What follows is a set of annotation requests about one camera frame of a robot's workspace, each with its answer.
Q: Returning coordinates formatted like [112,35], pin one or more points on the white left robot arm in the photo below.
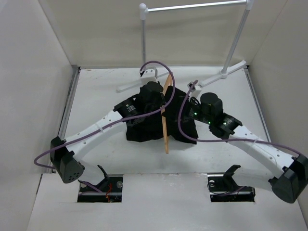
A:
[67,154]

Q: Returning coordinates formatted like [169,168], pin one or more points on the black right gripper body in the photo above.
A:
[195,111]

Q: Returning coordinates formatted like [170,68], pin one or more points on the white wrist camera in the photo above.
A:
[149,75]
[194,89]

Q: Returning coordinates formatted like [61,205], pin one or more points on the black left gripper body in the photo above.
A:
[158,104]

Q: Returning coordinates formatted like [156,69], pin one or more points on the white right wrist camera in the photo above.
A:
[194,89]

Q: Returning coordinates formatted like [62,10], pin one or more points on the white metal clothes rack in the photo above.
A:
[197,34]

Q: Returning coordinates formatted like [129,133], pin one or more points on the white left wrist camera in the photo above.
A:
[149,75]

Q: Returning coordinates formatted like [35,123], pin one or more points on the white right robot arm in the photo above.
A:
[289,174]

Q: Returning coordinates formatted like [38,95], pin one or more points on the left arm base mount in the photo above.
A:
[109,190]

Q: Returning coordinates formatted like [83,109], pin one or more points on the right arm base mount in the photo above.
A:
[223,188]

